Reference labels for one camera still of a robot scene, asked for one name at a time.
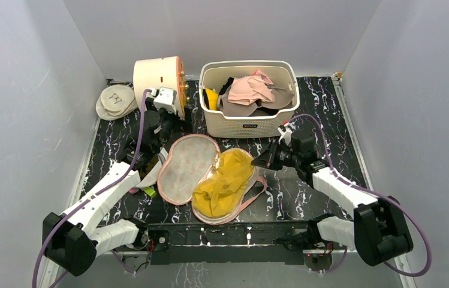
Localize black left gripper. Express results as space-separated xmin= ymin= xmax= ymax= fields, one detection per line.
xmin=146 ymin=98 xmax=194 ymax=154

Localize floral mesh laundry bag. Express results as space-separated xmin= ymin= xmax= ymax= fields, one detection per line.
xmin=157 ymin=134 xmax=267 ymax=225

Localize yellow bra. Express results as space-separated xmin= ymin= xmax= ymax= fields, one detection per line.
xmin=192 ymin=148 xmax=255 ymax=219

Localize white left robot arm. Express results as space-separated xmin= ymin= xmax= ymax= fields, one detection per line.
xmin=40 ymin=106 xmax=192 ymax=276

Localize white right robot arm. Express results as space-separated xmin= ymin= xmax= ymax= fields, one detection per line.
xmin=251 ymin=128 xmax=414 ymax=266

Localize beige bra wash bag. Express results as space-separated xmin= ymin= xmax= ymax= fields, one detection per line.
xmin=95 ymin=85 xmax=138 ymax=121

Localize white round mesh laundry bag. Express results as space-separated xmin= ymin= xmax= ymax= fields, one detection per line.
xmin=135 ymin=148 xmax=168 ymax=188

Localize white perforated laundry basket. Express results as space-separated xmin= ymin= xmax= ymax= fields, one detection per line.
xmin=199 ymin=60 xmax=300 ymax=139

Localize pink bra in basket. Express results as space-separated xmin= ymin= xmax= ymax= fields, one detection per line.
xmin=228 ymin=70 xmax=275 ymax=106

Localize yellow garment in basket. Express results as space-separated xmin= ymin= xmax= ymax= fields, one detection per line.
xmin=203 ymin=88 xmax=219 ymax=110

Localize cream and orange mini washer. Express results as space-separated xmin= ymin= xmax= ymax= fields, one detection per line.
xmin=132 ymin=56 xmax=188 ymax=120

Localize green and pink tags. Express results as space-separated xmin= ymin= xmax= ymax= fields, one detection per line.
xmin=128 ymin=187 xmax=157 ymax=198

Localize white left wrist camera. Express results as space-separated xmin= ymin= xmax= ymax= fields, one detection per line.
xmin=147 ymin=87 xmax=177 ymax=115

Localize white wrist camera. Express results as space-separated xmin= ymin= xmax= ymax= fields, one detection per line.
xmin=278 ymin=122 xmax=293 ymax=147
xmin=147 ymin=87 xmax=177 ymax=115

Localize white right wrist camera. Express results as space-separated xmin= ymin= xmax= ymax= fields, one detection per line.
xmin=278 ymin=122 xmax=293 ymax=147

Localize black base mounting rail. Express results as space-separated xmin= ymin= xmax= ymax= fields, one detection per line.
xmin=113 ymin=221 xmax=368 ymax=266

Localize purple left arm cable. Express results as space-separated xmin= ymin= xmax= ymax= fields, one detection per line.
xmin=31 ymin=88 xmax=153 ymax=288

